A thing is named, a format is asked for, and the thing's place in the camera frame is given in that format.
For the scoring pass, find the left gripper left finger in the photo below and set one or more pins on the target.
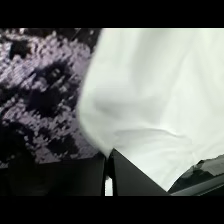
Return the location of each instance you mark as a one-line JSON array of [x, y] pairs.
[[83, 178]]

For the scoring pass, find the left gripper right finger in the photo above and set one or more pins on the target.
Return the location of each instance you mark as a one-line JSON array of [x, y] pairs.
[[130, 181]]

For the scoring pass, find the white garment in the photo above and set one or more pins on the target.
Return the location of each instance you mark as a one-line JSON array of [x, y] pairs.
[[150, 100]]

